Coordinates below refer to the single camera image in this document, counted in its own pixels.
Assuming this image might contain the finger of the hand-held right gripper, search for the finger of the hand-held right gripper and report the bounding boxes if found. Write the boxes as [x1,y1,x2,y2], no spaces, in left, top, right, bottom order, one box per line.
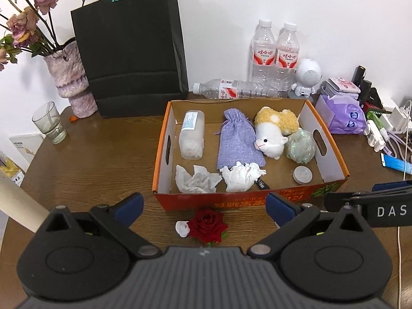
[372,180,412,194]
[324,191,412,212]

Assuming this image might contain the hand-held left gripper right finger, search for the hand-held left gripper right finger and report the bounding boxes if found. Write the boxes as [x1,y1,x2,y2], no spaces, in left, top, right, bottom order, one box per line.
[247,192,369,260]

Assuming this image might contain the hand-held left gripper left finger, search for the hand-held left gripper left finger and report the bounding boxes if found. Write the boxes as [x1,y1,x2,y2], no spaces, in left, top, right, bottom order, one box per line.
[45,192,161,259]

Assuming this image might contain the small grey round disc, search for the small grey round disc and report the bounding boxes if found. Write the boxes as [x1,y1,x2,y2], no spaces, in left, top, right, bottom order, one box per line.
[293,166,313,185]

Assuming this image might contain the red cardboard box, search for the red cardboard box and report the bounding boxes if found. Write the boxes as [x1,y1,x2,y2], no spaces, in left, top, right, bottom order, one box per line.
[152,98,350,213]

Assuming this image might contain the white tissue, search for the white tissue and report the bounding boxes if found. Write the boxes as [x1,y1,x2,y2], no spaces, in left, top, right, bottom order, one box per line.
[175,164,222,194]
[220,161,267,193]

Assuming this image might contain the small white shell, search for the small white shell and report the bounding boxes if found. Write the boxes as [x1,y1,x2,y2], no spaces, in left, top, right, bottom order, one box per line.
[175,220,190,239]

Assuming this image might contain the pale green plastic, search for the pale green plastic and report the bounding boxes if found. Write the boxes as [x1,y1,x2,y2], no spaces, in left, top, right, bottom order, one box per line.
[285,128,316,165]

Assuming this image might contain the yellow white plush sheep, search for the yellow white plush sheep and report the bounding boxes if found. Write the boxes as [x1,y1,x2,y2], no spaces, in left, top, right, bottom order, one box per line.
[254,106,299,160]

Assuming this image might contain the red artificial rose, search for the red artificial rose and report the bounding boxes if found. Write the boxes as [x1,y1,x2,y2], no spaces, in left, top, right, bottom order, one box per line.
[187,209,230,248]

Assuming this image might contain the purple drawstring pouch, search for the purple drawstring pouch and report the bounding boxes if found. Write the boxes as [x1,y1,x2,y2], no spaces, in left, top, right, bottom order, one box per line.
[215,109,266,170]

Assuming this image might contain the frosted cotton swab container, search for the frosted cotton swab container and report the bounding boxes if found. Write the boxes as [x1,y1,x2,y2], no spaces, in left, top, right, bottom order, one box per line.
[178,110,206,160]

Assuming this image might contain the blue tube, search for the blue tube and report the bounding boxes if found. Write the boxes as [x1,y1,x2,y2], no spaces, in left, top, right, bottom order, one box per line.
[381,153,412,175]

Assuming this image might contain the white plastic clips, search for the white plastic clips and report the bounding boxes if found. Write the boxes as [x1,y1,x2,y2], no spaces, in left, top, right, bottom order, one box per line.
[364,121,388,151]

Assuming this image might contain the white charger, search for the white charger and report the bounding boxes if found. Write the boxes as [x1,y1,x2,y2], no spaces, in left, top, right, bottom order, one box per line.
[390,106,412,133]

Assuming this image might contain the green small bottle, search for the green small bottle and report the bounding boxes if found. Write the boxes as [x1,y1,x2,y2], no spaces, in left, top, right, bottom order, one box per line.
[366,110,391,139]

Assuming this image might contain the purple wet wipes pack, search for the purple wet wipes pack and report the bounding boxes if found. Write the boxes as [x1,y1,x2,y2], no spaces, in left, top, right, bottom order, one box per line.
[315,93,367,135]

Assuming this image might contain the black flat case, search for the black flat case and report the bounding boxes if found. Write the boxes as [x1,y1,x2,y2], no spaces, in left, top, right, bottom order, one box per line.
[362,87,384,110]

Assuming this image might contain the cream thermos bottle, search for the cream thermos bottle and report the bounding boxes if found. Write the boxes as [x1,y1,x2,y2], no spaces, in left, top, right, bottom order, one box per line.
[0,170,49,233]

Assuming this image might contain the glass cup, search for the glass cup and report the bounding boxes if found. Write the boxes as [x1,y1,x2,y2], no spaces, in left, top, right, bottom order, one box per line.
[32,102,67,145]

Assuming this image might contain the pink patterned case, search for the pink patterned case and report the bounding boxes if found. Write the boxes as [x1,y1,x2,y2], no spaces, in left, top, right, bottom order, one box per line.
[322,77,362,96]

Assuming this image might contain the black device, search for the black device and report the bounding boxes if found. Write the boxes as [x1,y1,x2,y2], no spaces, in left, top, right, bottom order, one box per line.
[351,66,372,104]

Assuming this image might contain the thin stirring rod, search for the thin stirring rod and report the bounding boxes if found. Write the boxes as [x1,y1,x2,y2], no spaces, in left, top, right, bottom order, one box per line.
[48,102,61,131]

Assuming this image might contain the yellow white paper bag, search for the yellow white paper bag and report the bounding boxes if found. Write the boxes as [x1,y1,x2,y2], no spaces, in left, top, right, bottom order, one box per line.
[0,133,44,187]

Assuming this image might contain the clear water bottle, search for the clear water bottle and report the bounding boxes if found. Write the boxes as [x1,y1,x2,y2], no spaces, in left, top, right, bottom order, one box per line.
[250,19,277,87]
[272,22,301,92]
[193,79,290,100]

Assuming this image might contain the white round robot speaker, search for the white round robot speaker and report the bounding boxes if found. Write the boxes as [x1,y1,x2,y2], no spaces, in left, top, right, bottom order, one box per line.
[289,58,322,99]

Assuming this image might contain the pink mottled vase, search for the pink mottled vase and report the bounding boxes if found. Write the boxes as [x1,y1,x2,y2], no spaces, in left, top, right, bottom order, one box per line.
[43,39,98,118]

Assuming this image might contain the black paper bag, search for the black paper bag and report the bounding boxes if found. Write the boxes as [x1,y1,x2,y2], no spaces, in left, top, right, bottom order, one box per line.
[71,0,189,118]

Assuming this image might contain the dried roses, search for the dried roses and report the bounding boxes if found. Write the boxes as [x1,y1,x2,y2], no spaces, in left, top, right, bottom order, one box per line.
[0,0,113,71]

